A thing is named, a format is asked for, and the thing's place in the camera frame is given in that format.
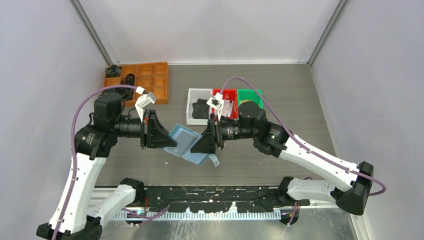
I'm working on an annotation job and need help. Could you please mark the white cards in red bin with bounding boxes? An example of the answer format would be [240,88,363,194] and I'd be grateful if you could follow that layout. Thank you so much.
[221,99,234,118]

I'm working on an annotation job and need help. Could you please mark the blue leather card holder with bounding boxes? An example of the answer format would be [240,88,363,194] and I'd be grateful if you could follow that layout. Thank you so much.
[162,124,220,167]

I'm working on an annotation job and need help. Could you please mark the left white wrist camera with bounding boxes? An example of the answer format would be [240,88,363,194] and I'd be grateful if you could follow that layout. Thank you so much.
[134,86,157,121]

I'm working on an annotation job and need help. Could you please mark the orange compartment tray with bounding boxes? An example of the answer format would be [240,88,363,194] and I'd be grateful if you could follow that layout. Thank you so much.
[103,61,169,105]

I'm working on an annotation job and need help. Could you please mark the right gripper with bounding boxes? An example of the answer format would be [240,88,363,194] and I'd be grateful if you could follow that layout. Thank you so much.
[190,113,257,155]

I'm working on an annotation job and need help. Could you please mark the purple cable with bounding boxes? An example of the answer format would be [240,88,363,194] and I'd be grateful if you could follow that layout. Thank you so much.
[49,84,170,240]
[219,76,387,227]

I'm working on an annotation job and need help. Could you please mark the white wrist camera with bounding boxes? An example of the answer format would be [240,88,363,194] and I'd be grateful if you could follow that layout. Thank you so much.
[206,92,225,121]
[134,86,157,121]

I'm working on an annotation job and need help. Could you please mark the green plastic bin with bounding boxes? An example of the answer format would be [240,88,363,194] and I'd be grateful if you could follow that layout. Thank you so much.
[237,88,264,109]

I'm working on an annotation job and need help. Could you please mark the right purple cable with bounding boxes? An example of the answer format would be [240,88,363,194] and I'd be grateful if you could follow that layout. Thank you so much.
[219,76,387,227]

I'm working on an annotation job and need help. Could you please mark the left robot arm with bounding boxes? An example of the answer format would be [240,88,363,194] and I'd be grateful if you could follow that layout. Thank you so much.
[36,89,177,240]

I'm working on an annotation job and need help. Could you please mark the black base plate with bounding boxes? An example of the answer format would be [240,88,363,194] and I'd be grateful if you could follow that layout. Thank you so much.
[127,185,295,214]

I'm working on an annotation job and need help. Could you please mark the white plastic bin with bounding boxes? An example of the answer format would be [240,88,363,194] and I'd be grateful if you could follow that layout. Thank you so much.
[186,88,213,125]

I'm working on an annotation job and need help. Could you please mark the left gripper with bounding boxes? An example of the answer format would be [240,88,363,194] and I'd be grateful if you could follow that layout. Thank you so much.
[111,108,178,150]

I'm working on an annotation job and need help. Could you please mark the aluminium rail frame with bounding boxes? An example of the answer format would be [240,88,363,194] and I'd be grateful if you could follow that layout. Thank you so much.
[61,186,364,222]

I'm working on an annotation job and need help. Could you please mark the black cable coil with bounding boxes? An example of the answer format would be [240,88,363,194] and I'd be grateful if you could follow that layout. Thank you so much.
[120,73,136,88]

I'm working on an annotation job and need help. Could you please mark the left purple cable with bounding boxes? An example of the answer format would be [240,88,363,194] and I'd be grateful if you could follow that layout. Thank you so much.
[49,84,170,240]

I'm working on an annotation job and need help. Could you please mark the large black cable bundle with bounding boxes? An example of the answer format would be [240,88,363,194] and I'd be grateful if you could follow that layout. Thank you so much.
[114,87,135,102]

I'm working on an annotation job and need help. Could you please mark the dark cable bundle top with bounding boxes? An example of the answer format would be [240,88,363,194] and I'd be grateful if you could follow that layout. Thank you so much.
[104,64,122,78]

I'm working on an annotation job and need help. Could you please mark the red plastic bin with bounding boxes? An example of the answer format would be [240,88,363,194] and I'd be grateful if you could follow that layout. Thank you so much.
[222,89,238,120]

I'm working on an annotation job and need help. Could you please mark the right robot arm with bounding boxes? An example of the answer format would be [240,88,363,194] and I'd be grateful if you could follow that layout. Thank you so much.
[190,101,374,216]

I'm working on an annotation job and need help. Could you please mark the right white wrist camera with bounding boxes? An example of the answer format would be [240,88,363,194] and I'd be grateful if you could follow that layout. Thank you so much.
[206,92,225,121]

